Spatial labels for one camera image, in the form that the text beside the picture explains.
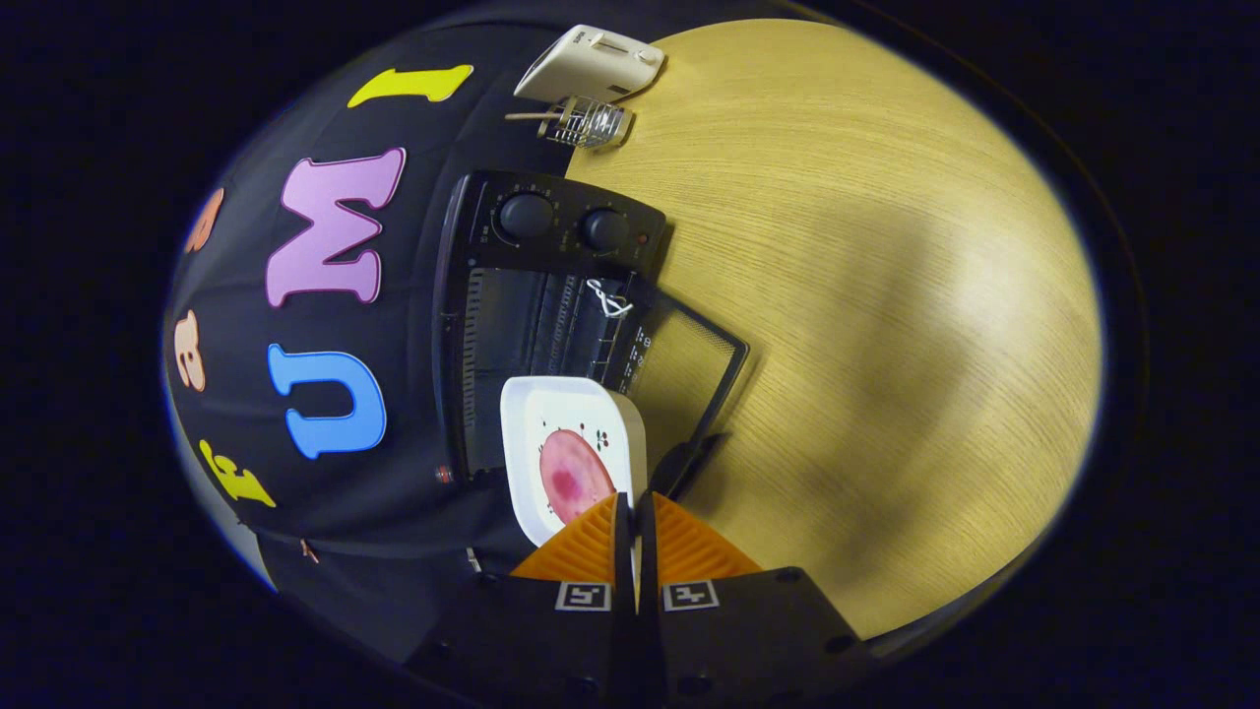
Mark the round pink food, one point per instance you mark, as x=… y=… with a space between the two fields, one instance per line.
x=573 y=478

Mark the clear glass stick holder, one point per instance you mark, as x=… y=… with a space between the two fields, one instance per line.
x=596 y=123

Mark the red cloth clip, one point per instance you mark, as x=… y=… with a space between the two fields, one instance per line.
x=309 y=551

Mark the white square plate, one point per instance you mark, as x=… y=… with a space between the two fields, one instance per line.
x=527 y=443

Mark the black toaster oven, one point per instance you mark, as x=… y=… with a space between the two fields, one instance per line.
x=512 y=325

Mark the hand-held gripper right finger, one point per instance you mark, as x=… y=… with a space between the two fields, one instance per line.
x=748 y=640

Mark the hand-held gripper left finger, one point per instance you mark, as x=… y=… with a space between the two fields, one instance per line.
x=532 y=640

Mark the white bread toaster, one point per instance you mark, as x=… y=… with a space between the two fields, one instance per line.
x=591 y=64

